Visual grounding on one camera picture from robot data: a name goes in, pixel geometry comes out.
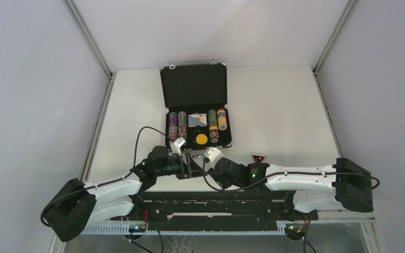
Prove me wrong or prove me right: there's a right aluminium frame post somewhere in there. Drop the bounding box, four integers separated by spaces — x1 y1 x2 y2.
312 0 387 252

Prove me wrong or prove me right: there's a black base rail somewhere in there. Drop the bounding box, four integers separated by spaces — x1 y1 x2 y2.
112 191 319 231

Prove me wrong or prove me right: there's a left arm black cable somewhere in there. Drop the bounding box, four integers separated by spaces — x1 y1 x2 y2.
40 126 172 228

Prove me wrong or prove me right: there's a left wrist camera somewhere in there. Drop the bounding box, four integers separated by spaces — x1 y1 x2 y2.
169 137 187 156

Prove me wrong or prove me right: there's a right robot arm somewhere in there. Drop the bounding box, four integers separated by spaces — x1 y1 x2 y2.
209 157 380 219

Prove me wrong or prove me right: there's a grey cable duct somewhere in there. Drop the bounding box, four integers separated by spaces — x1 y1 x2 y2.
81 223 286 236

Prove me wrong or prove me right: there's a playing card deck box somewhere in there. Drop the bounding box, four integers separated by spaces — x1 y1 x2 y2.
187 113 208 128

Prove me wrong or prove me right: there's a yellow chip stack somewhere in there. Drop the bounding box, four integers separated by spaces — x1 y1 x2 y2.
217 109 228 131

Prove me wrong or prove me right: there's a red triangular card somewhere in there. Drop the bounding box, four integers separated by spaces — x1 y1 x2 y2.
251 153 266 163

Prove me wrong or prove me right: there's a yellow round button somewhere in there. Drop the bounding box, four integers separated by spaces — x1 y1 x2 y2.
195 133 208 145

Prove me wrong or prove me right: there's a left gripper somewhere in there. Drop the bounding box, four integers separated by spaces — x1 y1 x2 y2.
155 151 207 180

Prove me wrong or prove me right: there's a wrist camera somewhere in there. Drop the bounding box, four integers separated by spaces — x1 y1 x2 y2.
169 137 187 156
204 147 224 168

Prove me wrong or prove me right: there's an aluminium frame post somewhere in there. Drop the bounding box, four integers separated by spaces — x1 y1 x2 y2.
312 0 387 252
47 0 116 253

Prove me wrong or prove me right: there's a left aluminium frame post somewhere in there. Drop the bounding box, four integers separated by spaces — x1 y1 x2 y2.
47 0 116 253

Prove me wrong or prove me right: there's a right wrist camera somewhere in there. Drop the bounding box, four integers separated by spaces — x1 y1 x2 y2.
204 147 224 168

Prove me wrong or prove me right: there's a right circuit board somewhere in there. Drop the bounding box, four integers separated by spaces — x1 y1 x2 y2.
285 224 306 234

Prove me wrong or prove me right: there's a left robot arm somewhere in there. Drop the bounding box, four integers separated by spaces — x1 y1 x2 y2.
41 146 202 242

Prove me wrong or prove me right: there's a circuit board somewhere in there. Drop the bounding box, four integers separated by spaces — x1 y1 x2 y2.
129 225 147 233
285 224 306 234

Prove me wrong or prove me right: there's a black aluminium poker case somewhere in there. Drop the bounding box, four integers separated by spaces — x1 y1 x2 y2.
159 63 233 150

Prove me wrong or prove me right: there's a shrink-wrapped blue chip stack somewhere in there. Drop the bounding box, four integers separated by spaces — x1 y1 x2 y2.
168 112 178 144

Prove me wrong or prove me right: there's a left circuit board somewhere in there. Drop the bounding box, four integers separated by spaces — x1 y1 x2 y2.
129 225 147 233

